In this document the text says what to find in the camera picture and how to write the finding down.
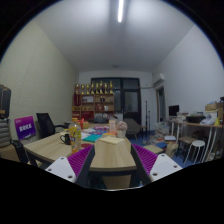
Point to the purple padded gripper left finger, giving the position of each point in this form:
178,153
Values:
75,168

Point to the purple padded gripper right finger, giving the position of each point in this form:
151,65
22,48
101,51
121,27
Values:
150,166

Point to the wooden table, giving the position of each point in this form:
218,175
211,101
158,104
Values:
48,149

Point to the black mug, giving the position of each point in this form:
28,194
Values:
65,138

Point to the teal book on table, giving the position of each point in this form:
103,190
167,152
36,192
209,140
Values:
92,138

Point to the plastic bottle with yellow label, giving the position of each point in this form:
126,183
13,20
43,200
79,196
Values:
75,136

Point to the wooden box on table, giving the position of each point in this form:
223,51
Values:
112,154

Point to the grey armchair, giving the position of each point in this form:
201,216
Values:
133,128

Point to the white round stool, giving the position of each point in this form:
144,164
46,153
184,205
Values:
198,146

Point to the black office chair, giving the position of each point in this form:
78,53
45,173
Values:
46,126

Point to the flower pot with pink flowers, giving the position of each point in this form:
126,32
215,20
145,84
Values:
121,129

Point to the computer monitor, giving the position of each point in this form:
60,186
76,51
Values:
173,110

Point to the red wooden trophy shelf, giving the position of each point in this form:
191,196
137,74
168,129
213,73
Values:
90,106

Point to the purple sign board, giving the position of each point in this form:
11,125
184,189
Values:
25,127

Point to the wooden side desk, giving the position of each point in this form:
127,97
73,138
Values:
212,134

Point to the black framed glass door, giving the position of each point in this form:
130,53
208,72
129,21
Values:
126,95

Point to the white air conditioner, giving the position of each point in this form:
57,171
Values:
158,78

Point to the ceiling tube light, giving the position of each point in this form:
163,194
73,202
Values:
120,10

